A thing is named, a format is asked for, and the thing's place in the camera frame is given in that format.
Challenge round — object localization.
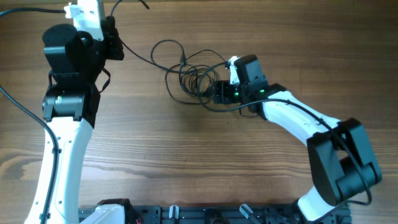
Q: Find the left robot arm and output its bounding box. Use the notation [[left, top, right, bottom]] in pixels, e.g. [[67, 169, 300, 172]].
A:
[[25, 16, 124, 223]]

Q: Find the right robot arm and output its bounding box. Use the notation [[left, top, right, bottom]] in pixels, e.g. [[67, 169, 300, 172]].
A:
[[213, 55, 382, 223]]

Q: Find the right camera black cable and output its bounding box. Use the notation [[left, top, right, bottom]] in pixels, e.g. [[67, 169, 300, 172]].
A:
[[198, 61, 373, 224]]

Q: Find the camera black cable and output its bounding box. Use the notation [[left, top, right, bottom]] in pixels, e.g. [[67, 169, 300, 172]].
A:
[[198, 61, 373, 224], [0, 7, 68, 224]]

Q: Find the left camera black cable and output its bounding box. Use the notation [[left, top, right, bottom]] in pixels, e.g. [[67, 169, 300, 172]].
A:
[[0, 7, 68, 224]]

